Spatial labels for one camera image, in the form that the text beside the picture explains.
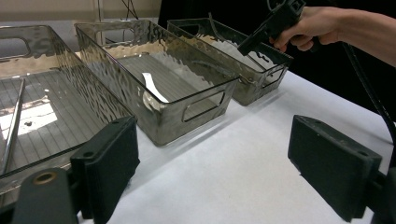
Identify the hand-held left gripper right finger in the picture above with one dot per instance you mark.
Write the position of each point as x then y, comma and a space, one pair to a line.
334, 183

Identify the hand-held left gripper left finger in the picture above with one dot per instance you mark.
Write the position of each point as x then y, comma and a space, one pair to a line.
106, 168

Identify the clear grey plastic bin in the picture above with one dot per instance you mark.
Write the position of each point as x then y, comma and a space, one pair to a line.
62, 124
174, 121
249, 90

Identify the white ceramic spoon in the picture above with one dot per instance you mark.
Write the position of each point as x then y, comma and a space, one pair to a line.
152, 87

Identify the metal chopstick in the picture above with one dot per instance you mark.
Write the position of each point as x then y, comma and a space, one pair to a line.
14, 124

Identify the white table cover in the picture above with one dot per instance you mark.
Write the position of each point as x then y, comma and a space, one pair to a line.
233, 161

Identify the light wooden shelf unit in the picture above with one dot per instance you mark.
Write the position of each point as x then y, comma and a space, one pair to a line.
46, 7

